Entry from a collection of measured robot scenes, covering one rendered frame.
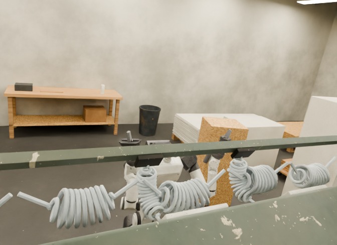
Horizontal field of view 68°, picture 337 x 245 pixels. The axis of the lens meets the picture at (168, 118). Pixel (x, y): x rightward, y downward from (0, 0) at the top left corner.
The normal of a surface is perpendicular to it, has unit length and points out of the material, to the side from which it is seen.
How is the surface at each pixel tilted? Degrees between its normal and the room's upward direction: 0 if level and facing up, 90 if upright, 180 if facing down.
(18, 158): 32
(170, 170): 68
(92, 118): 90
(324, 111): 90
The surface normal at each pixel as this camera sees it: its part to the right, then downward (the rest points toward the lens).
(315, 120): -0.89, 0.00
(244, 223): 0.33, -0.64
